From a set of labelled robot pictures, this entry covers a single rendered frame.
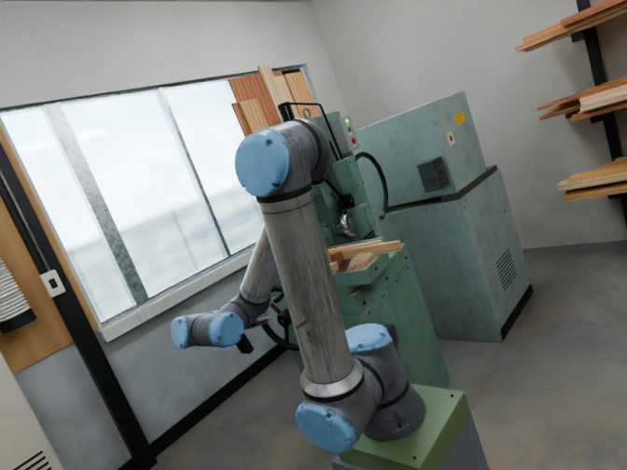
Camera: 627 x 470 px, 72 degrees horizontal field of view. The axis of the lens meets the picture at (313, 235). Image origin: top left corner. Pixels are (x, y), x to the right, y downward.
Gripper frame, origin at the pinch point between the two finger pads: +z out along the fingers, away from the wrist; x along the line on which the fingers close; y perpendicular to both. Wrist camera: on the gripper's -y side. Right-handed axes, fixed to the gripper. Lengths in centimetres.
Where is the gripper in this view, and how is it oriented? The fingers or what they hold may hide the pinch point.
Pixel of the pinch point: (269, 320)
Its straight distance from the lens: 153.5
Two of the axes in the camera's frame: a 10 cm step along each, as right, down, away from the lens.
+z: 6.2, 0.0, 7.8
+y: -1.4, -9.8, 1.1
